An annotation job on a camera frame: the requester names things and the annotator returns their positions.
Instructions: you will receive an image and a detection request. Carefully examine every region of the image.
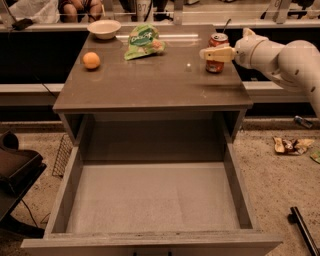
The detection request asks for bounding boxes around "black bar on floor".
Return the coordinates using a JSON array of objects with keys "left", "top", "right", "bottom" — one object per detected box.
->
[{"left": 288, "top": 207, "right": 320, "bottom": 256}]

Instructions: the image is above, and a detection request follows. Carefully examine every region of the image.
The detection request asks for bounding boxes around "red coke can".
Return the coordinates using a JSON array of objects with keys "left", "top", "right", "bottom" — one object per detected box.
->
[{"left": 206, "top": 33, "right": 229, "bottom": 73}]

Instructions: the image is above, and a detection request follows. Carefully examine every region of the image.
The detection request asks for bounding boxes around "seated person in background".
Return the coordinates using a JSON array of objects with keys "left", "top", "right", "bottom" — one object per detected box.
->
[{"left": 58, "top": 0, "right": 102, "bottom": 23}]

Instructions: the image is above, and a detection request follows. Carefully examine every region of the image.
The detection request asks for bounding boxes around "green chip bag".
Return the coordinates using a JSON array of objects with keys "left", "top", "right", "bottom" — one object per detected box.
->
[{"left": 124, "top": 23, "right": 166, "bottom": 60}]

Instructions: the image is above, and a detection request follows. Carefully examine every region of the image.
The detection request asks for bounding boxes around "black wire rack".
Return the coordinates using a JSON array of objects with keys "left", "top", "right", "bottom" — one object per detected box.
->
[{"left": 52, "top": 134, "right": 73, "bottom": 178}]

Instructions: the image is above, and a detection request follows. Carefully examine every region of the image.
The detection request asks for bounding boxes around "green packet on floor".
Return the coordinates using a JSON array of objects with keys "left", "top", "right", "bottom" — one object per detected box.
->
[{"left": 310, "top": 151, "right": 320, "bottom": 164}]

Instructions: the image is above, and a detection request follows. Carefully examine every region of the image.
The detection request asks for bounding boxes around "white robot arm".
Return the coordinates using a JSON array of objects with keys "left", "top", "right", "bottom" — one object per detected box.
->
[{"left": 199, "top": 28, "right": 320, "bottom": 118}]

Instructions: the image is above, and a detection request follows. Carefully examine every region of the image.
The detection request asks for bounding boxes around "crumpled snack wrapper on floor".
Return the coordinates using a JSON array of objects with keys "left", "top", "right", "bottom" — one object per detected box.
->
[{"left": 273, "top": 137, "right": 313, "bottom": 155}]

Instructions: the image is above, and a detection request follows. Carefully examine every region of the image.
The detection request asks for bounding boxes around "open grey drawer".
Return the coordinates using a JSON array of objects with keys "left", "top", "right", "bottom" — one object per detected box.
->
[{"left": 22, "top": 133, "right": 282, "bottom": 256}]

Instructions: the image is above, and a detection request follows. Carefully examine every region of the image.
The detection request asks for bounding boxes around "black office chair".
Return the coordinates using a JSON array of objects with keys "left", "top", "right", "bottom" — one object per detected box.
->
[{"left": 0, "top": 131, "right": 46, "bottom": 238}]

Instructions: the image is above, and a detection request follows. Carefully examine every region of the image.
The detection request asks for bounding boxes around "black floor cable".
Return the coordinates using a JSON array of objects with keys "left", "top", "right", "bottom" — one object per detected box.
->
[{"left": 20, "top": 198, "right": 51, "bottom": 230}]

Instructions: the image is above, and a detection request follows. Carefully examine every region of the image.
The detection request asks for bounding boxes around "orange fruit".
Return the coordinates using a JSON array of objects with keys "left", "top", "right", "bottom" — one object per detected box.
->
[{"left": 83, "top": 52, "right": 100, "bottom": 70}]

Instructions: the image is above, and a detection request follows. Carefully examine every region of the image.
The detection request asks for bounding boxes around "white bowl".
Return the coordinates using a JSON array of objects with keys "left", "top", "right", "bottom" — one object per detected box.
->
[{"left": 87, "top": 20, "right": 121, "bottom": 40}]

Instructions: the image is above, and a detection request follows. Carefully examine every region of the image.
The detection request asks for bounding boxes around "small can on floor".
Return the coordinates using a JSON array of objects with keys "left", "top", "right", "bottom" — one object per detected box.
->
[{"left": 294, "top": 115, "right": 313, "bottom": 129}]

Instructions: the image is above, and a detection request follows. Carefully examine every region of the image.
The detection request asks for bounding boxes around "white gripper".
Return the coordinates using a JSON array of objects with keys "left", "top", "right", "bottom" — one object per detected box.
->
[{"left": 199, "top": 28, "right": 268, "bottom": 70}]

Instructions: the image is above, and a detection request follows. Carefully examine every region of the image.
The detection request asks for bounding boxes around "grey cabinet with top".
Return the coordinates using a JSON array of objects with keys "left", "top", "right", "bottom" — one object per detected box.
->
[{"left": 54, "top": 25, "right": 252, "bottom": 162}]

